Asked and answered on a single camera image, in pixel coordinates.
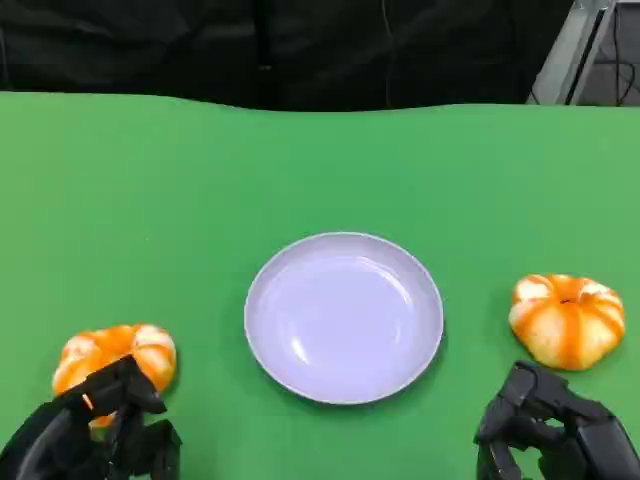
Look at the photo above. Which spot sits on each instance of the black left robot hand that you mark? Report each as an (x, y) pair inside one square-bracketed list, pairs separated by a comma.
[(60, 440)]

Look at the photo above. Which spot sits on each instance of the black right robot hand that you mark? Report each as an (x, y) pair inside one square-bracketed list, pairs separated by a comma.
[(555, 425)]

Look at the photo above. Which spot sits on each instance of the orange white toy bread roll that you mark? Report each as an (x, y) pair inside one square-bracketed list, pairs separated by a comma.
[(567, 320), (145, 350)]

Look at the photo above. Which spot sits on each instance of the lilac plate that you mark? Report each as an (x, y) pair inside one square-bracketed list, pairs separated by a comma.
[(344, 318)]

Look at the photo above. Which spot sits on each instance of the green table cloth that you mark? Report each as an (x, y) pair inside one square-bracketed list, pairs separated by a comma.
[(200, 200)]

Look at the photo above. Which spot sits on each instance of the black backdrop curtain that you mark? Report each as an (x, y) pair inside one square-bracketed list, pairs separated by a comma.
[(250, 45)]

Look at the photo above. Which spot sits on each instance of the grey metal frame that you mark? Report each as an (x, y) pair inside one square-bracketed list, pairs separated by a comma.
[(570, 55)]

